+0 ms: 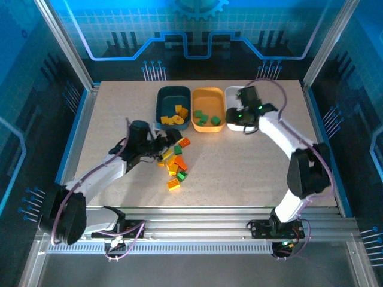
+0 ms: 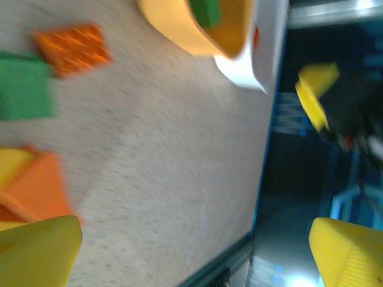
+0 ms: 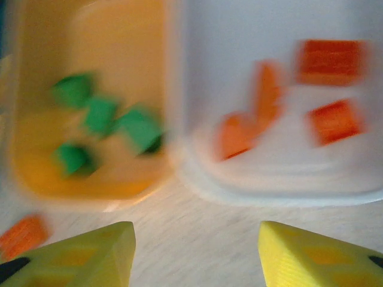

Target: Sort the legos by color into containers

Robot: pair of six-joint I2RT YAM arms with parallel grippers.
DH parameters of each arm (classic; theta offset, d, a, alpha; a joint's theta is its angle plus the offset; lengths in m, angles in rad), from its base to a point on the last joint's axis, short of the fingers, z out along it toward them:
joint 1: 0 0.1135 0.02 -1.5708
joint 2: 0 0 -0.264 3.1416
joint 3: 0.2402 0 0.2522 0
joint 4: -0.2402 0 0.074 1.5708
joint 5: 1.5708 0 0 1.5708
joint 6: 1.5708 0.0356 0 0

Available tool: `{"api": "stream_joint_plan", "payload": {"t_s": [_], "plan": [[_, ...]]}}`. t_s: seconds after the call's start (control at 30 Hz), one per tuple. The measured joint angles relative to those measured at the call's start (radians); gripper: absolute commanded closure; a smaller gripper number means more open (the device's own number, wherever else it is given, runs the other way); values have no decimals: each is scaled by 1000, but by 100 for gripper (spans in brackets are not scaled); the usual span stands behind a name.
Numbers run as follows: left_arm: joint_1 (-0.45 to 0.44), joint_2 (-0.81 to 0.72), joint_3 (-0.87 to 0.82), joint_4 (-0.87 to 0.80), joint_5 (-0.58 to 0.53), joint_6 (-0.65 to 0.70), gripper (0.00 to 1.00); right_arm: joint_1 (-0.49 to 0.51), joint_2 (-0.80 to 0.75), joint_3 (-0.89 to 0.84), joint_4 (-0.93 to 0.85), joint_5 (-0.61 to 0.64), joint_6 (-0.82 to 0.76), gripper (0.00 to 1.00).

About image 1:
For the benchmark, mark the blue printed side panel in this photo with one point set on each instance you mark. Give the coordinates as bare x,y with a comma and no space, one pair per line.
24,89
359,89

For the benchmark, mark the aluminium frame post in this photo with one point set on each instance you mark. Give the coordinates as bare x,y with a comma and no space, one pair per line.
328,45
68,45

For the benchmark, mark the yellow plastic container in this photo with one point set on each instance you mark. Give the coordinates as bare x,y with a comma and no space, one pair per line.
208,101

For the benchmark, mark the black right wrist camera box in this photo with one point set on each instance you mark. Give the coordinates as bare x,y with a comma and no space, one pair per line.
269,108

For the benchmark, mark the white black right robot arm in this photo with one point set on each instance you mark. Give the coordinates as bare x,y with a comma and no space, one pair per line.
275,131

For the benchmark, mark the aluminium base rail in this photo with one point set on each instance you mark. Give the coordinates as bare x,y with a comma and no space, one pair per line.
194,224

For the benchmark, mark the aluminium side rail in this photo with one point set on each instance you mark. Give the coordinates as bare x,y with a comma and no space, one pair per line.
326,134
76,134

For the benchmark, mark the orange lego brick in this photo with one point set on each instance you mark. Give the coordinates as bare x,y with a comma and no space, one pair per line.
181,163
185,142

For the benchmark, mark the dark teal plastic container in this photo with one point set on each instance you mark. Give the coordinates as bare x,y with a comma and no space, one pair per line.
167,98

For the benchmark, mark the blue printed gear panel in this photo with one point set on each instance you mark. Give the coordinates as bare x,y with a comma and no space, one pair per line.
191,18

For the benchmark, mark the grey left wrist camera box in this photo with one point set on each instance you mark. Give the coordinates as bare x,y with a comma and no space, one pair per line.
155,132

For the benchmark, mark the aluminium lower strut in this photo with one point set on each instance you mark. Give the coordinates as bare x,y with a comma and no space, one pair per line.
31,263
363,266

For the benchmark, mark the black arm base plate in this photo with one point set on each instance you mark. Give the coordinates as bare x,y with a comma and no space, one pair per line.
134,231
260,230

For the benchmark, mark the large yellow lego brick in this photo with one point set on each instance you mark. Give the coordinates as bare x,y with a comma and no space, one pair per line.
183,112

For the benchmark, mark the white plastic container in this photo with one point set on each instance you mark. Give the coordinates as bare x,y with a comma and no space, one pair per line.
231,97

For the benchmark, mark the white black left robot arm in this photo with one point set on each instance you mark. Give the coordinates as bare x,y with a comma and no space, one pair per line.
98,179

